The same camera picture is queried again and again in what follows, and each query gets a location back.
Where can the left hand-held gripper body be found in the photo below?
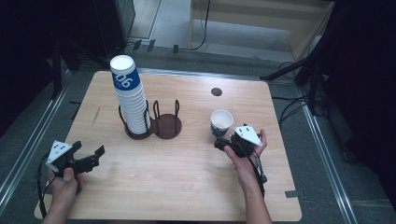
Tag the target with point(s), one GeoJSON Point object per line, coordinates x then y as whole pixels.
{"type": "Point", "coordinates": [59, 154]}

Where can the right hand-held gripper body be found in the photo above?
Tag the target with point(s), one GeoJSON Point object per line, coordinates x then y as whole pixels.
{"type": "Point", "coordinates": [247, 137]}

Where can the white and blue paper cup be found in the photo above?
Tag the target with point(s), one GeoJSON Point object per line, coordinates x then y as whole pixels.
{"type": "Point", "coordinates": [221, 119]}

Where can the stack of white paper cups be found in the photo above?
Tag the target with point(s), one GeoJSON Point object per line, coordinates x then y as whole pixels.
{"type": "Point", "coordinates": [134, 105]}

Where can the dark brown double cup holder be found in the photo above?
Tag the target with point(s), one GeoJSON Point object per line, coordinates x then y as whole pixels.
{"type": "Point", "coordinates": [168, 126]}

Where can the person's right hand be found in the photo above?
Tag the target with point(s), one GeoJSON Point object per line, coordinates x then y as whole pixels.
{"type": "Point", "coordinates": [246, 168]}

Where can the person's left hand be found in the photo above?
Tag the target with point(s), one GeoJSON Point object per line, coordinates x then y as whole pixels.
{"type": "Point", "coordinates": [63, 189]}

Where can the black round table grommet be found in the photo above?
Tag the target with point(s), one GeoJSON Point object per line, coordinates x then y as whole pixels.
{"type": "Point", "coordinates": [216, 91]}

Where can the black tape strip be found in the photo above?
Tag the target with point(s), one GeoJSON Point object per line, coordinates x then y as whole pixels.
{"type": "Point", "coordinates": [292, 194]}

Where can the black metal stand legs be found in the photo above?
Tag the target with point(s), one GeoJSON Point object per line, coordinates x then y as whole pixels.
{"type": "Point", "coordinates": [313, 84]}

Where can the dark cabinet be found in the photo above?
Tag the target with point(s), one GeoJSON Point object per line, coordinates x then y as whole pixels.
{"type": "Point", "coordinates": [115, 25]}

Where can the metal floor rail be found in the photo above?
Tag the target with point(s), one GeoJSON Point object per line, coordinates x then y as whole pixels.
{"type": "Point", "coordinates": [330, 161]}
{"type": "Point", "coordinates": [28, 149]}

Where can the black upright stand post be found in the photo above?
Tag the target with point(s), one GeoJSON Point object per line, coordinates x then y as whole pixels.
{"type": "Point", "coordinates": [56, 71]}

